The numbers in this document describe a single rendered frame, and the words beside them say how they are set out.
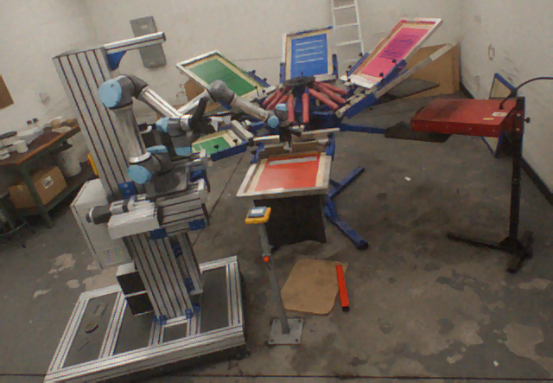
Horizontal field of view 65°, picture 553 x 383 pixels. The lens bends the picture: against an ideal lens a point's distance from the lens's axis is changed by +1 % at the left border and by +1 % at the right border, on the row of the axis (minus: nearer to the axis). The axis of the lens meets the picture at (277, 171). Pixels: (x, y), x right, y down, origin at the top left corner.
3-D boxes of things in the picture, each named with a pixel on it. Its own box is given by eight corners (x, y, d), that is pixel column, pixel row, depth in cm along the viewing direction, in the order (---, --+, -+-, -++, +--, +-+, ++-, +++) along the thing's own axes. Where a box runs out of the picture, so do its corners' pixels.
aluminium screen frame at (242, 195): (328, 193, 261) (327, 188, 259) (237, 201, 274) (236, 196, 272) (333, 143, 330) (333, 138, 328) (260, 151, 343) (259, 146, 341)
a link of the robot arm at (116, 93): (165, 173, 230) (131, 73, 207) (149, 187, 218) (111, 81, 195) (146, 174, 234) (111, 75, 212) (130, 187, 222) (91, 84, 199)
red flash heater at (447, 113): (524, 115, 298) (524, 98, 293) (505, 141, 268) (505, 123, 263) (435, 111, 337) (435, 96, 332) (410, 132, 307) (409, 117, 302)
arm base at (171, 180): (152, 194, 234) (146, 177, 230) (155, 181, 248) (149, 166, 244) (179, 187, 235) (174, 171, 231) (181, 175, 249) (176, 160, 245)
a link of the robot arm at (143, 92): (124, 80, 224) (199, 141, 227) (111, 86, 215) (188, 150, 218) (133, 63, 218) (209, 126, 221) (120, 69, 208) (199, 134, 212)
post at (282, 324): (300, 344, 283) (272, 221, 242) (268, 344, 287) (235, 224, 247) (303, 319, 302) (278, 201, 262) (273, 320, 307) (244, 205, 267)
